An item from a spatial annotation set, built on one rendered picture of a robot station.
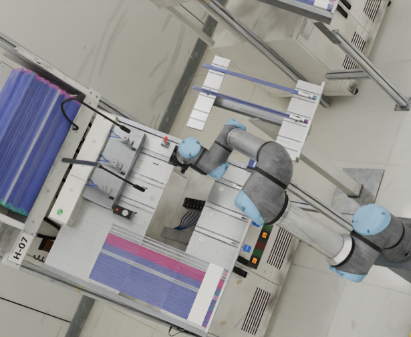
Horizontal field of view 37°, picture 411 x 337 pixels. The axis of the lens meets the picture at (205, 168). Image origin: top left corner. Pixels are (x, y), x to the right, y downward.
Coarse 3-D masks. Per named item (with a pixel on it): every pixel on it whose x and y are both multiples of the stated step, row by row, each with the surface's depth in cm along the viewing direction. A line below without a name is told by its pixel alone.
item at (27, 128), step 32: (0, 96) 235; (32, 96) 232; (64, 96) 241; (0, 128) 226; (32, 128) 233; (64, 128) 242; (0, 160) 227; (32, 160) 234; (0, 192) 227; (32, 192) 235
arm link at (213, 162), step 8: (216, 144) 221; (208, 152) 222; (216, 152) 221; (224, 152) 221; (200, 160) 221; (208, 160) 220; (216, 160) 221; (224, 160) 222; (200, 168) 223; (208, 168) 221; (216, 168) 220; (224, 168) 221; (216, 176) 222
